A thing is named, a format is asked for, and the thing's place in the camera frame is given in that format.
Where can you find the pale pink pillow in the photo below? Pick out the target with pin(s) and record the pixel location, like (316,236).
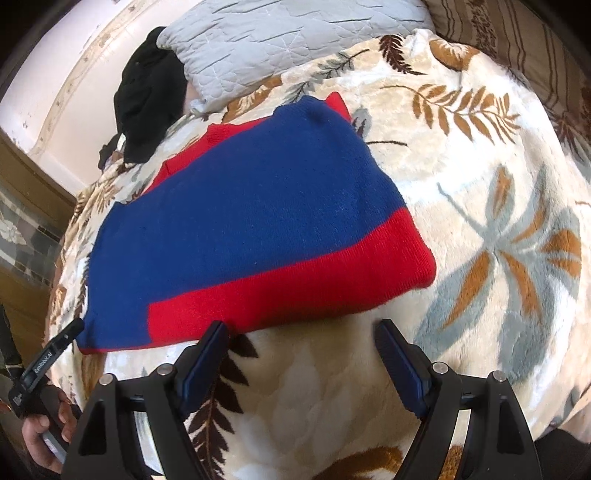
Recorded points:
(191,99)

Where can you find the red and blue knit sweater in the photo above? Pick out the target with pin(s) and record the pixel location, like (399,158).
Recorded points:
(254,207)

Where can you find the person's left hand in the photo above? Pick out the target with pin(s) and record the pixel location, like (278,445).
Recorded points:
(32,437)

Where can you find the leaf print plush blanket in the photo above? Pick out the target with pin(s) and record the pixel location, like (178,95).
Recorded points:
(461,184)

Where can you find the dark wooden door frame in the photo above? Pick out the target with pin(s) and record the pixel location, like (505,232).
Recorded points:
(32,170)

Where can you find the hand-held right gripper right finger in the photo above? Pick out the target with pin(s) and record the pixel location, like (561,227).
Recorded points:
(401,367)

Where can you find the black clothing pile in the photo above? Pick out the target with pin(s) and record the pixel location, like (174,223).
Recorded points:
(147,101)

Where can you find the grey quilted pillow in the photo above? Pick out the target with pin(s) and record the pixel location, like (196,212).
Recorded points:
(277,41)

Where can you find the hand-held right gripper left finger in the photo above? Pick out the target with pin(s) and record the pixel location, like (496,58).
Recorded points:
(207,364)

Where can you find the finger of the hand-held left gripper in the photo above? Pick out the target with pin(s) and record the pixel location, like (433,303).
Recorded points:
(67,333)

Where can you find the patterned glass door panel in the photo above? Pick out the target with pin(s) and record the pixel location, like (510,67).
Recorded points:
(23,230)

